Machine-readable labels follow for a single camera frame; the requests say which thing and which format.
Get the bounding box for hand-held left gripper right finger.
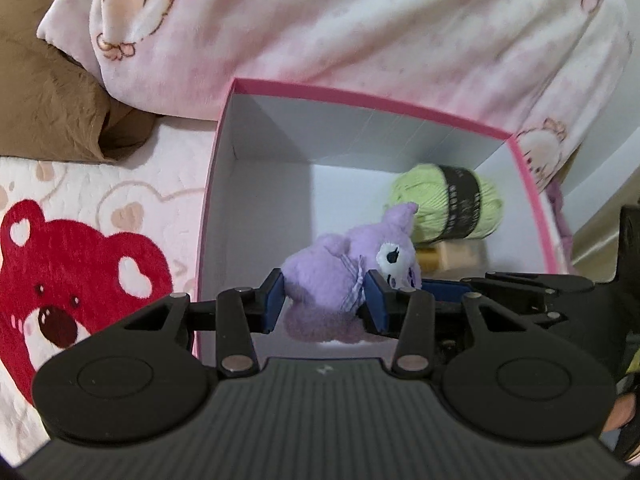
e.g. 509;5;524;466
360;269;541;379

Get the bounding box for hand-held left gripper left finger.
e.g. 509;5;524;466
122;268;287;377

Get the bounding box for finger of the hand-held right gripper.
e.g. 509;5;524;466
421;282;563;325
460;270;597;297

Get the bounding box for gold-capped foundation bottle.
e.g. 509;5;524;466
417;242;489;274

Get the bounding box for purple plush toy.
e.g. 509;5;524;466
282;202;424;346

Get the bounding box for green yarn ball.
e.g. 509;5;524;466
384;163;505;249

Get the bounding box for pink cardboard box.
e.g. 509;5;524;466
195;77;571;364

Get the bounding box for purple cloth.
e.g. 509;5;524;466
545;180;577;262

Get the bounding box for red bear printed blanket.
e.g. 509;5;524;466
0;120;222;467

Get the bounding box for pink cartoon-print pillow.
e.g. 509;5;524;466
37;0;632;194

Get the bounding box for brown pillow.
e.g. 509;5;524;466
0;0;161;164

